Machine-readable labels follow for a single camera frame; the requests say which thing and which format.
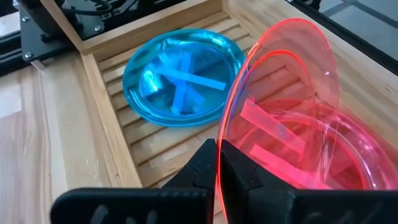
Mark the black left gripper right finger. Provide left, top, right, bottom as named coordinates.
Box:
left=218, top=139, right=398, bottom=224

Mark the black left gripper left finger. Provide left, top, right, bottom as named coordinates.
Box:
left=50, top=138, right=218, bottom=224

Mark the pink translucent plastic plate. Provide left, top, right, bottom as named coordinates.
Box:
left=216, top=17, right=341, bottom=224
left=229, top=102, right=398, bottom=191

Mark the wooden slatted shelf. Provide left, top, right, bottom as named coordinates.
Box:
left=40, top=0, right=398, bottom=224

